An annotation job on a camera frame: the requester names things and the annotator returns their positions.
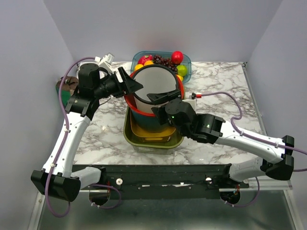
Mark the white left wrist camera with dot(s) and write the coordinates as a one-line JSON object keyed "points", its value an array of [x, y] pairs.
{"points": [[105, 62]]}

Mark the yellow lemon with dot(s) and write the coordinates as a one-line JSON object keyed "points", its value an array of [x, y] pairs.
{"points": [[137, 67]]}

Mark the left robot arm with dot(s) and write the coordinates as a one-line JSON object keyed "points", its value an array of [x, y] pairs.
{"points": [[56, 178]]}

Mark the dark purple grape bunch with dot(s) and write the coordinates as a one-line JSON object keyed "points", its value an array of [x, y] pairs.
{"points": [[167, 62]]}

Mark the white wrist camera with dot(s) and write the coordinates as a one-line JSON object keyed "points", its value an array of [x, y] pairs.
{"points": [[192, 99], [105, 62]]}

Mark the olive green plastic tub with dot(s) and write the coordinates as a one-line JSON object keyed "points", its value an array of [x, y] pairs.
{"points": [[153, 148]]}

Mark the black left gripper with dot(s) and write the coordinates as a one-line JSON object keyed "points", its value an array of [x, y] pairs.
{"points": [[131, 86]]}

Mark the red apple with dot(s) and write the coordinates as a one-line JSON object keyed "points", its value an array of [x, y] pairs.
{"points": [[177, 57]]}

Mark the green pot with brown top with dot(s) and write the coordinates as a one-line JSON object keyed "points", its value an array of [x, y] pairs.
{"points": [[68, 89]]}

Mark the teal plastic bucket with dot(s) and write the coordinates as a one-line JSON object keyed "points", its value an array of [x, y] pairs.
{"points": [[148, 123]]}

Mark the pink dragon fruit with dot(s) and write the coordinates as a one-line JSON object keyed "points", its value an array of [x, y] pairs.
{"points": [[145, 58]]}

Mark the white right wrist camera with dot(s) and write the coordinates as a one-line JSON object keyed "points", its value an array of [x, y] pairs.
{"points": [[192, 99]]}

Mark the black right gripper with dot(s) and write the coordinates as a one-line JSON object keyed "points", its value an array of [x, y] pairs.
{"points": [[157, 97]]}

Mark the yellow plastic bin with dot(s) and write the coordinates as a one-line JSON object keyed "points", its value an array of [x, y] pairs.
{"points": [[150, 137]]}

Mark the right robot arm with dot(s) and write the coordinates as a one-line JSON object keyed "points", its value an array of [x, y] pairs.
{"points": [[273, 155]]}

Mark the white cylindrical container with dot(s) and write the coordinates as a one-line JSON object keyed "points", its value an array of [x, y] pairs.
{"points": [[155, 79]]}

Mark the orange fruit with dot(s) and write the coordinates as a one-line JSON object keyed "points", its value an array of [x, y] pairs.
{"points": [[149, 62]]}

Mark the clear teal fruit basket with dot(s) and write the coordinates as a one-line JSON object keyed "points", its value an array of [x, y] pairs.
{"points": [[186, 61]]}

